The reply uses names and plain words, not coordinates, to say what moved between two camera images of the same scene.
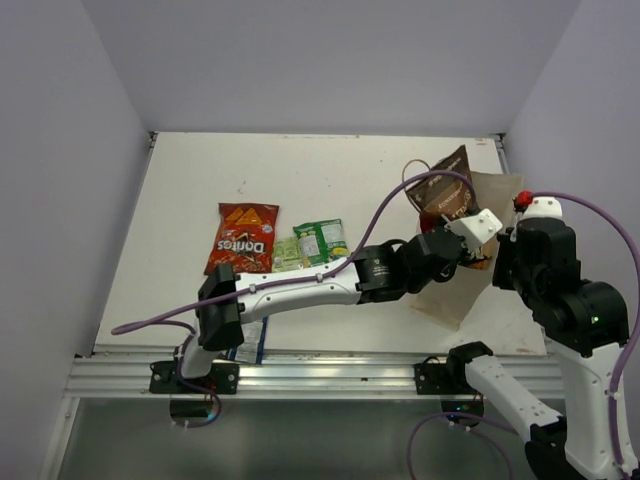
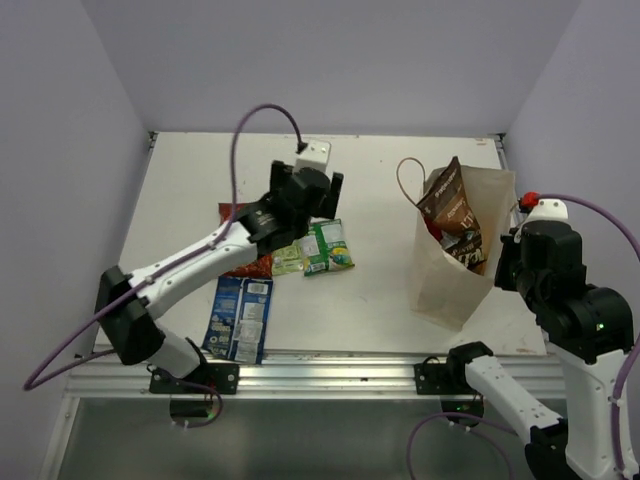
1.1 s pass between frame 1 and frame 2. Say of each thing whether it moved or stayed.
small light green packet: stayed
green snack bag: stayed
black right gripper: stayed
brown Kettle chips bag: moved
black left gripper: moved
